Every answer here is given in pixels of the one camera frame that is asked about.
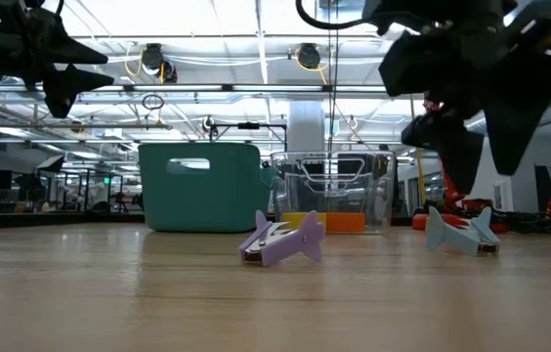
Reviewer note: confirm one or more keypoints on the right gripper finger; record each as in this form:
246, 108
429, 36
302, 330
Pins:
461, 156
520, 112

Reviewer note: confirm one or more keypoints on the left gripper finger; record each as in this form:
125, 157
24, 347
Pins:
70, 53
80, 78

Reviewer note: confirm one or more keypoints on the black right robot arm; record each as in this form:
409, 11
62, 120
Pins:
549, 19

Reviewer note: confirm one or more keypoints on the grey-blue staple remover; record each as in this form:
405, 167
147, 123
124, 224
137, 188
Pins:
456, 237

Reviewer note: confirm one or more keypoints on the clear plastic bin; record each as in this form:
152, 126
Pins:
334, 195

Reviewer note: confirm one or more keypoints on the teal plastic bin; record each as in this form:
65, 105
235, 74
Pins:
207, 205

